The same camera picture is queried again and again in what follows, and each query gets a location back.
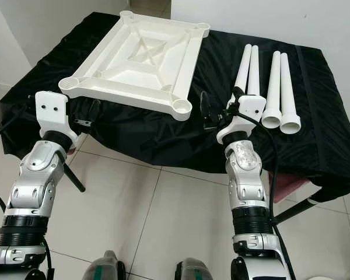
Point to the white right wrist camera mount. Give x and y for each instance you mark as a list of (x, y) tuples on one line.
[(252, 105)]

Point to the grey robot leg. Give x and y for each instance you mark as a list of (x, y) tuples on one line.
[(105, 267), (198, 270)]

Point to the white plastic table top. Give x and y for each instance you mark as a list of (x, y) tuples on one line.
[(140, 58)]

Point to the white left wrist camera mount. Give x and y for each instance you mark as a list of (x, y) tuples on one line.
[(51, 111)]

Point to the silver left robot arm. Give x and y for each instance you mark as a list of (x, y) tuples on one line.
[(32, 186)]

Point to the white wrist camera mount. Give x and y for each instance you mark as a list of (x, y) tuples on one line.
[(51, 111), (252, 105)]

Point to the black metal table leg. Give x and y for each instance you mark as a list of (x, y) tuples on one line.
[(294, 211), (74, 175)]

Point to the grey robot right leg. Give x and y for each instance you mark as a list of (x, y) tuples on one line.
[(198, 270)]

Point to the black table cloth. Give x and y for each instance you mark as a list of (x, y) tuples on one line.
[(315, 116)]

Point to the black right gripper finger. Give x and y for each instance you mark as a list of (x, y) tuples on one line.
[(206, 111), (240, 97)]

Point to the grey robot left leg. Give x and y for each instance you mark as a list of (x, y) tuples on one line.
[(105, 267)]

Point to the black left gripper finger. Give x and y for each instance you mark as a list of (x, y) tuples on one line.
[(95, 109)]

